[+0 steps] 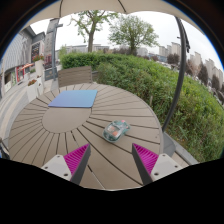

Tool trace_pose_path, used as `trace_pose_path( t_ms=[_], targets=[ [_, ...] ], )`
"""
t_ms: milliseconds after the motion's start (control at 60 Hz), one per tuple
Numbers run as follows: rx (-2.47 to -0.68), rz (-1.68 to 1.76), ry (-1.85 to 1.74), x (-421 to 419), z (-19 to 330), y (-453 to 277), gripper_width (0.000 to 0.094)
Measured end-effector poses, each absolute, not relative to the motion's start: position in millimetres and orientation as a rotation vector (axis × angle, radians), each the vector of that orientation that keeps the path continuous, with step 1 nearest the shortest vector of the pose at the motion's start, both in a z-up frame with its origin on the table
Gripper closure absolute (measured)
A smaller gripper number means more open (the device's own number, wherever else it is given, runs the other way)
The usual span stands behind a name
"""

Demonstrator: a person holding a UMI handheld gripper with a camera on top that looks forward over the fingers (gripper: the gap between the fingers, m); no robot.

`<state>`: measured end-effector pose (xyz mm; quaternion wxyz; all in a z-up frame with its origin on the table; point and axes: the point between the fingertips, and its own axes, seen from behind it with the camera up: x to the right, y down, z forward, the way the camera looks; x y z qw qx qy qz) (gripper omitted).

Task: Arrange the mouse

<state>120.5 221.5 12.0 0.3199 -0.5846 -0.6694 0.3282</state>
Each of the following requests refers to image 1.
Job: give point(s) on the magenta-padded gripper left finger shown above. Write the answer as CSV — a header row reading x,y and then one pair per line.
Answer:
x,y
77,159

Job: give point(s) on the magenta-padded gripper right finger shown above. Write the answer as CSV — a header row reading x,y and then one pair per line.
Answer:
x,y
146,159

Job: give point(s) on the transparent teal computer mouse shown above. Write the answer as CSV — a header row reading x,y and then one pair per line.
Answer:
x,y
115,131

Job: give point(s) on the blue mouse pad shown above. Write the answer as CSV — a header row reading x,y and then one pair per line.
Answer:
x,y
74,98

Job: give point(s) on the green hedge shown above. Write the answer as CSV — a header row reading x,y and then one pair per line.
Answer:
x,y
150,86

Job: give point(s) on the white planter with flowers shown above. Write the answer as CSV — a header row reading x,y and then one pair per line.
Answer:
x,y
33,90

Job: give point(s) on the brown slatted outdoor chair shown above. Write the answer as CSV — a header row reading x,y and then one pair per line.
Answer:
x,y
75,76

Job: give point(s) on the dark curved parasol pole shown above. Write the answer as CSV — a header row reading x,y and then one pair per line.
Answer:
x,y
181,73

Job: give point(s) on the tall white flower planter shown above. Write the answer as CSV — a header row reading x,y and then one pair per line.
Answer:
x,y
39,66

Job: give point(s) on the distant apartment towers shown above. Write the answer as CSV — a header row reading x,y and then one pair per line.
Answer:
x,y
200,61

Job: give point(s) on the grey sign pylon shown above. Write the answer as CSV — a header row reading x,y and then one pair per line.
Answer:
x,y
53,50

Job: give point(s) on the grey striped facade building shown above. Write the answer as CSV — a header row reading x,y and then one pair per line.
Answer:
x,y
18,53

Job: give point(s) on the slim-trunk green tree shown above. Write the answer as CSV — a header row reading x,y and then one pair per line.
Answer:
x,y
90,33

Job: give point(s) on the round-crowned green tree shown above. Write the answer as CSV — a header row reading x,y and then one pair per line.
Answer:
x,y
133,31

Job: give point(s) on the beige parasol canopy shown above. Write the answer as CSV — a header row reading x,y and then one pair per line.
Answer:
x,y
100,6

